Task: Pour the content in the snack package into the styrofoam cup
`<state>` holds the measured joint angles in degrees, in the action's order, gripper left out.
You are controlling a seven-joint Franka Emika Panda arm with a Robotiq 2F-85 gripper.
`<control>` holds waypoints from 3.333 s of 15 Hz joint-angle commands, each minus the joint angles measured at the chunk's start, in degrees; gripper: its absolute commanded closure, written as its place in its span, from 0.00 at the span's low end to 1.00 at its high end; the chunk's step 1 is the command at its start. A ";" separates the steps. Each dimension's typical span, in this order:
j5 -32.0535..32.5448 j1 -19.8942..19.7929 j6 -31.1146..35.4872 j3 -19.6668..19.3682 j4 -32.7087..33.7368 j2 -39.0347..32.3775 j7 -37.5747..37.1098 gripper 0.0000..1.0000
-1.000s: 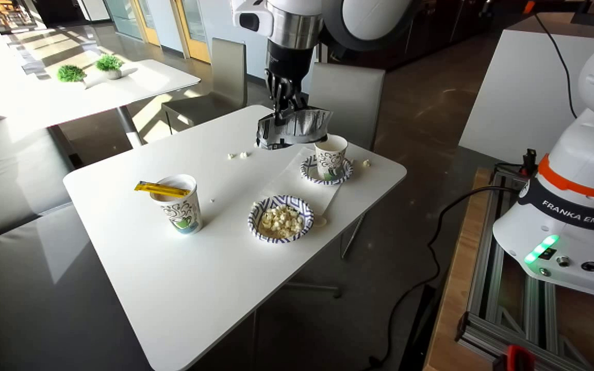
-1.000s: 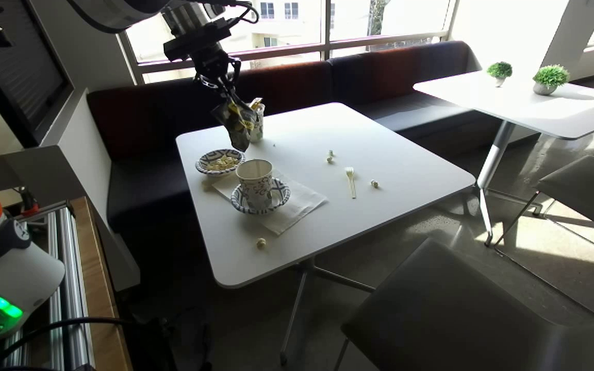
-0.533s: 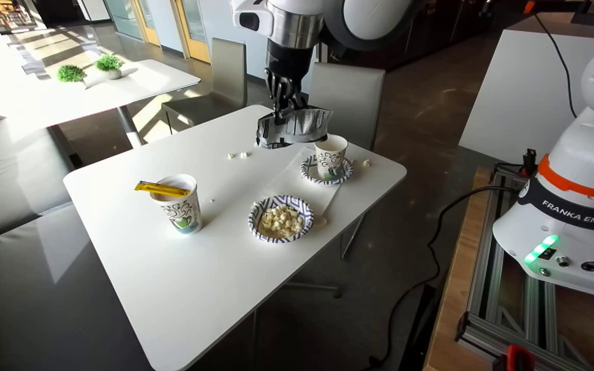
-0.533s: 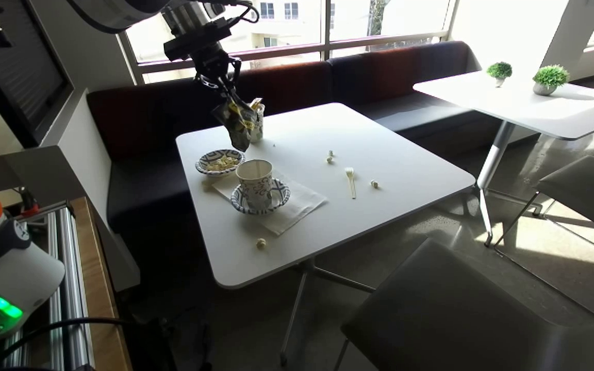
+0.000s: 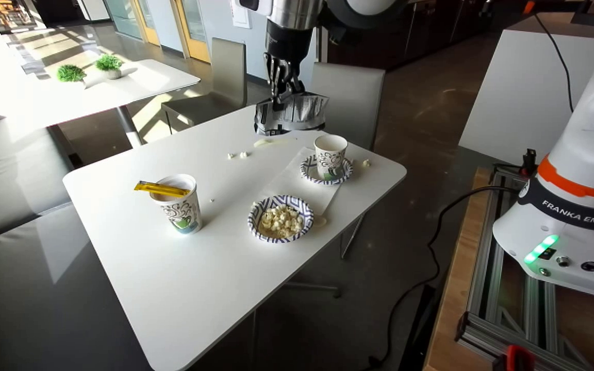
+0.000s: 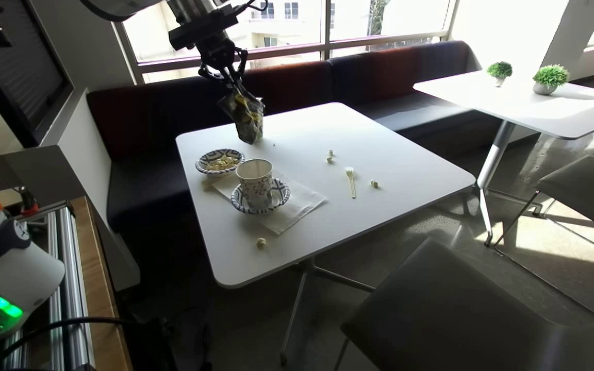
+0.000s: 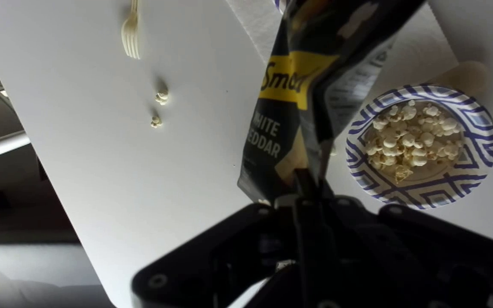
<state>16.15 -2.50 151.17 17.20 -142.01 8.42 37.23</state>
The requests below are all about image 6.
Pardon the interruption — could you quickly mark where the white side table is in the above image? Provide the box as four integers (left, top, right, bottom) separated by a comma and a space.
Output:
411, 67, 594, 244

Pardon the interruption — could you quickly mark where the white paper napkin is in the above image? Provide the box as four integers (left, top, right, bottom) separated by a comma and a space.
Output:
211, 171, 331, 239

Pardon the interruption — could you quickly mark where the upholstered bench seat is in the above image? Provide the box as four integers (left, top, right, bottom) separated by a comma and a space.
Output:
86, 38, 519, 228

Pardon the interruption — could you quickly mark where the grey chair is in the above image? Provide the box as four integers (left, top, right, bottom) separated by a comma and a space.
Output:
334, 234, 594, 371
495, 153, 594, 259

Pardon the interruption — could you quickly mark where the blue patterned bowl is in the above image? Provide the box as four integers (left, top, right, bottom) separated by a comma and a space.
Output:
194, 147, 246, 177

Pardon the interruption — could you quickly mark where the red clamp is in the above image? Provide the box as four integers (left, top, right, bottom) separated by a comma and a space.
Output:
17, 187, 42, 219

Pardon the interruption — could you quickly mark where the printed styrofoam cup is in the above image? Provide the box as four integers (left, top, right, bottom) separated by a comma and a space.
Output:
236, 108, 268, 147

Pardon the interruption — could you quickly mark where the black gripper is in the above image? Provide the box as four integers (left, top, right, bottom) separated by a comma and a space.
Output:
197, 36, 247, 91

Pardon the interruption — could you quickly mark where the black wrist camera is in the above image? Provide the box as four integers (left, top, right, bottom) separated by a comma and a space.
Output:
168, 7, 242, 52

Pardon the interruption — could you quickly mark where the small green plant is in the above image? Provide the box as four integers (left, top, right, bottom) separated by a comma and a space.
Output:
484, 59, 514, 88

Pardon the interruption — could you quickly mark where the green plant white pot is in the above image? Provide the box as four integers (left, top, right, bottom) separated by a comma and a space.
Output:
533, 64, 571, 96

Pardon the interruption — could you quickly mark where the patterned ceramic mug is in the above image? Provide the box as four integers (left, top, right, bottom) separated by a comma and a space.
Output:
233, 157, 276, 212

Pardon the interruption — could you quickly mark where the patterned saucer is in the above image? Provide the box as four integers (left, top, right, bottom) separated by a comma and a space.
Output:
229, 177, 294, 217

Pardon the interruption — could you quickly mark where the white table leg frame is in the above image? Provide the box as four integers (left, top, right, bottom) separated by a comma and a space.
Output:
278, 259, 376, 367

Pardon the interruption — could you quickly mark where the popcorn heap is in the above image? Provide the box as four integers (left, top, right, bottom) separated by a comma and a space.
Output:
203, 153, 242, 172

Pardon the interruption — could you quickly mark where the dark framed wall panel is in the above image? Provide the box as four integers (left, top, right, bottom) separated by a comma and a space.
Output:
0, 0, 77, 151

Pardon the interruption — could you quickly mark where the wooden board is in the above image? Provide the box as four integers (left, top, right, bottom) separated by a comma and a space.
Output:
68, 196, 135, 371

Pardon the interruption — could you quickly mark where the black floor cable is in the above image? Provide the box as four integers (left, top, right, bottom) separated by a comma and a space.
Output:
0, 312, 176, 371

